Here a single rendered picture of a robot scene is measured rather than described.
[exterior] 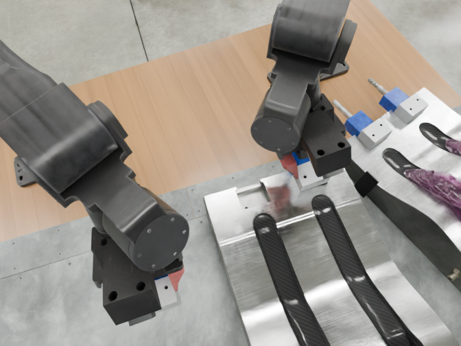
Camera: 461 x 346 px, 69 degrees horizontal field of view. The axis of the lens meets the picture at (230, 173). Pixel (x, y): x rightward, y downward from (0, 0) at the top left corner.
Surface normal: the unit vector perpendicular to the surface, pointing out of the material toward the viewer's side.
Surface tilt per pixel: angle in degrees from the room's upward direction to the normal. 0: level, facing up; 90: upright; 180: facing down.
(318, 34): 55
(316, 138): 21
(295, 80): 7
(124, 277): 27
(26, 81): 15
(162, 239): 66
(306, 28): 49
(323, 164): 73
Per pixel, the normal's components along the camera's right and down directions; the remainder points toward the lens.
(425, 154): -0.14, -0.61
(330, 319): -0.14, -0.79
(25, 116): 0.19, -0.27
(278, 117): -0.35, 0.77
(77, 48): 0.00, -0.44
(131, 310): 0.30, 0.55
